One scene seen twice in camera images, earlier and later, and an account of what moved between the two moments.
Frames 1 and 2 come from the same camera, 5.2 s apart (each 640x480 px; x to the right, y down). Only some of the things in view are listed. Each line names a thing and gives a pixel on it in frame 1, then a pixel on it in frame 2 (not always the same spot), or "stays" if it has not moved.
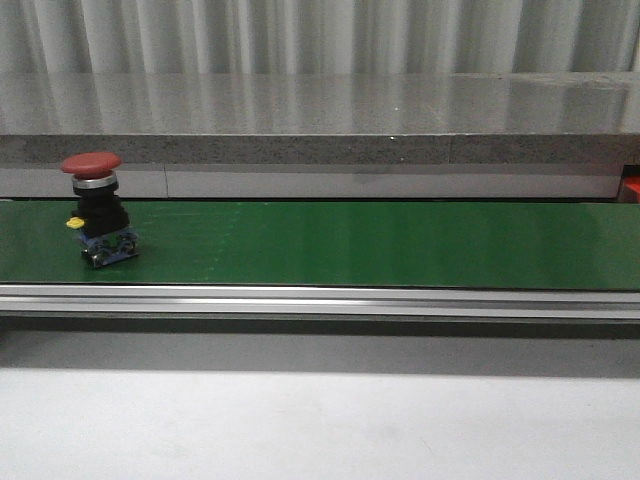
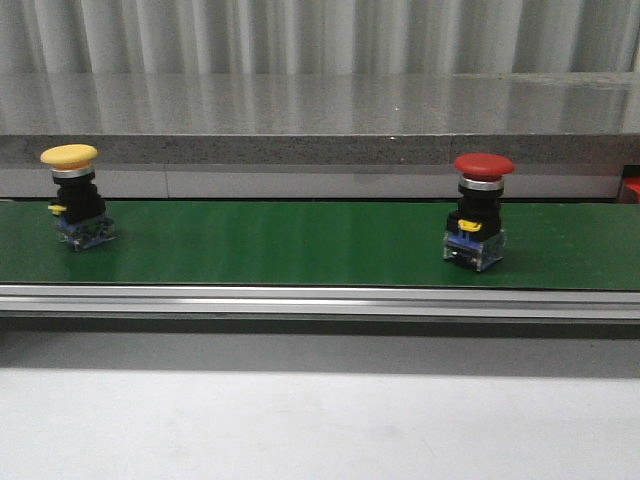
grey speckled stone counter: x=419 y=118 stays
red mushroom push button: x=105 y=238 → x=474 y=238
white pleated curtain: x=119 y=37 stays
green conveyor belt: x=426 y=244 stays
